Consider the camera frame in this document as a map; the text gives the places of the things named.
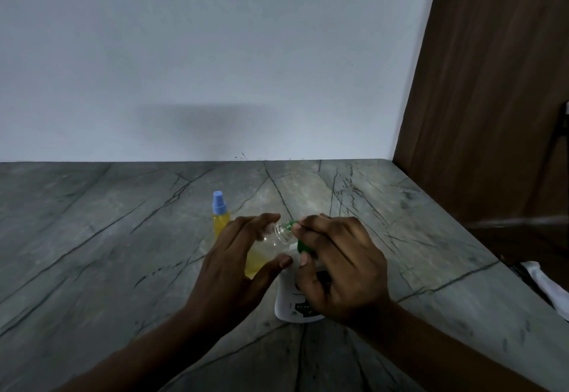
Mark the person's left hand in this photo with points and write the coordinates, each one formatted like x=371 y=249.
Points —
x=222 y=271

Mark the small green cap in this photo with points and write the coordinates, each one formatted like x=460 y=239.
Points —
x=289 y=226

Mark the person's right forearm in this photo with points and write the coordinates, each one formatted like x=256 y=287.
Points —
x=435 y=351

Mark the person's left forearm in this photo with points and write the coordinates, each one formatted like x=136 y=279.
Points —
x=146 y=356

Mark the yellow spray bottle blue cap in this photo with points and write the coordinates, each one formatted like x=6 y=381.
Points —
x=221 y=216

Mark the person's right hand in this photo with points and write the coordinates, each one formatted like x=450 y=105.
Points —
x=346 y=271

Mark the clear bottle with yellow liquid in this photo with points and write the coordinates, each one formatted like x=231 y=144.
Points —
x=262 y=251

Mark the person's left thumb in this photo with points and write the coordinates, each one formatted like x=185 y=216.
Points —
x=273 y=271

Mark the brown wooden door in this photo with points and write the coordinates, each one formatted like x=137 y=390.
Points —
x=484 y=94

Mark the white cloth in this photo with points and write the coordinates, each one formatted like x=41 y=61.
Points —
x=549 y=285

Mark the white bottle with green cap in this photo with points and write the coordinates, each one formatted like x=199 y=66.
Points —
x=286 y=294

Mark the person's right thumb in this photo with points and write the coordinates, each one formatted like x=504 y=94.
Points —
x=306 y=274

